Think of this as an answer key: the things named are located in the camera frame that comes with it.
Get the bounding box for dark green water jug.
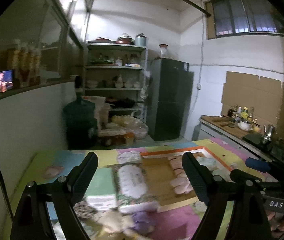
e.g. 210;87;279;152
63;76;98;150

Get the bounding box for dark refrigerator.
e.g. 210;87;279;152
146;59;194;141

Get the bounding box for kitchen counter with bottles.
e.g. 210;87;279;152
197;115;284;164

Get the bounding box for orange rimmed cardboard box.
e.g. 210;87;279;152
140;147;231;212

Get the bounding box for metal storage shelf rack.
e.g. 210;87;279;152
83;42;149;122

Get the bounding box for white patterned cloth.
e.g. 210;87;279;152
196;156;218;171

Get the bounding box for plastic bag of produce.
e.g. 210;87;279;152
112;115;149;140

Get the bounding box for leopard print cloth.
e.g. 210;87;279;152
73;200;99;222

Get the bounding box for glass jar on fridge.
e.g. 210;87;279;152
159;44;169;59

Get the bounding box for floral tissue pack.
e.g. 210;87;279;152
114;151;159;215

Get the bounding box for light blue pot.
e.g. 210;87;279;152
134;33;147;47

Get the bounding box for colourful cartoon play mat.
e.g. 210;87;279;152
2;137;279;240

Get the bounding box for pink plush toy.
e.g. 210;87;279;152
168;155;193;195

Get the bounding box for cardboard sheets on wall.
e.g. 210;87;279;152
221;72;284;140

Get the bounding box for green white carton box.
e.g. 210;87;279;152
85;167;118;211

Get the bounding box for jars on window ledge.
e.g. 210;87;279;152
7;38;41;89

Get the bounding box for barred window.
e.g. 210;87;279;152
205;0;284;39

